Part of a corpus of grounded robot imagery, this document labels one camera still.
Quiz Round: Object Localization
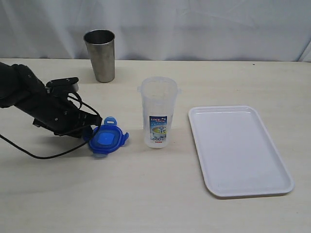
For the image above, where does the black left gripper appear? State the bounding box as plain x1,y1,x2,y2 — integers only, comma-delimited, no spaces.
33,96,103,138

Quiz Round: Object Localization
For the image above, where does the blue plastic lid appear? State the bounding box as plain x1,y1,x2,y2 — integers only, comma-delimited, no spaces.
82,116,129,158

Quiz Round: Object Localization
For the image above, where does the stainless steel cup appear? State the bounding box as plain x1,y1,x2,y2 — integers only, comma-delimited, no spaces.
84,29,115,83

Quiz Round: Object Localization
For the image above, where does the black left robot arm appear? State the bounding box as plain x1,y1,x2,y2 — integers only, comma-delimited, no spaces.
0,63,102,138

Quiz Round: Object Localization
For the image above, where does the clear plastic tall container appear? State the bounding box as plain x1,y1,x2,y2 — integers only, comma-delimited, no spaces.
138,77,180,149

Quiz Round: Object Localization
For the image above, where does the white curtain backdrop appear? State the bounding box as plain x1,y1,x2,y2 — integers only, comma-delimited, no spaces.
0,0,311,62

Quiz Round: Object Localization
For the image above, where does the white plastic tray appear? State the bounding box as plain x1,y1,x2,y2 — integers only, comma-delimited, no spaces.
188,105,294,199

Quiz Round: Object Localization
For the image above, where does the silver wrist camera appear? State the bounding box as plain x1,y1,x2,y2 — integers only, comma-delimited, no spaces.
46,77,79,95

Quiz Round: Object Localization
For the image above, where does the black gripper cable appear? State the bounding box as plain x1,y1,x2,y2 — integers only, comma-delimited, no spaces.
0,91,103,160

